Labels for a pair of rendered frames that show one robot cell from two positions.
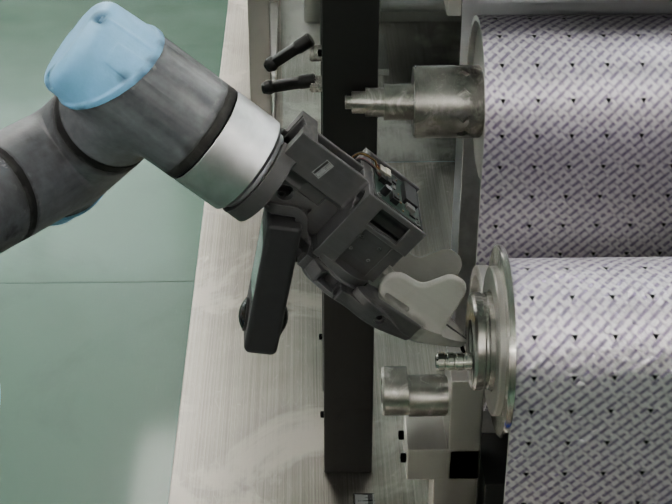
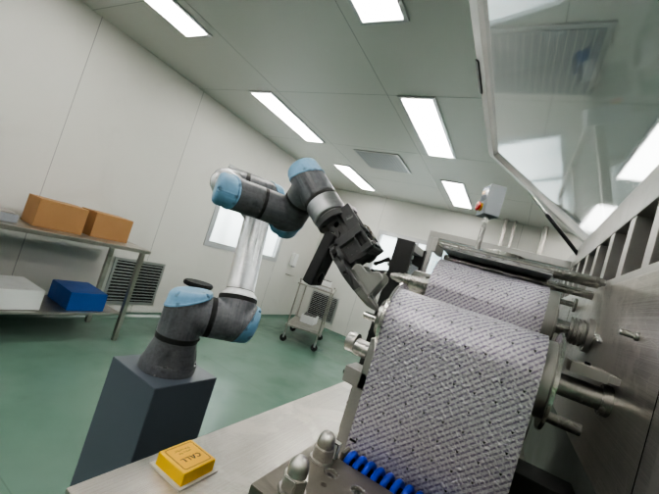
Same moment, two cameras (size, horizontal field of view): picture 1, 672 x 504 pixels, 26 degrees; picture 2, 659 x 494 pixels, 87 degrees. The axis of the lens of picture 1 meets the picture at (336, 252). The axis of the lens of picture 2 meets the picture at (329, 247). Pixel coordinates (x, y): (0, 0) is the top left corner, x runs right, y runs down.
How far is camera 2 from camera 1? 0.70 m
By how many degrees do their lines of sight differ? 44
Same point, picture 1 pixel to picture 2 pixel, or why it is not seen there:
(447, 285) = (376, 274)
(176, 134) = (310, 188)
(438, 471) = (354, 381)
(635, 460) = (427, 385)
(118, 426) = not seen: hidden behind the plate
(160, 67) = (316, 172)
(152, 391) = not seen: hidden behind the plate
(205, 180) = (312, 206)
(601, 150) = (470, 304)
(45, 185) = (273, 200)
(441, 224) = not seen: hidden behind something
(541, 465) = (384, 369)
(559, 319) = (413, 302)
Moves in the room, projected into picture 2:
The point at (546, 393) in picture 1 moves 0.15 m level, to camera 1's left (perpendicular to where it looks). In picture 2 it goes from (396, 329) to (322, 301)
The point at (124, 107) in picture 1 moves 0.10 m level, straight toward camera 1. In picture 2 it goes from (300, 176) to (278, 159)
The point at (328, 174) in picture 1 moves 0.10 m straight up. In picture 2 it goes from (350, 220) to (365, 172)
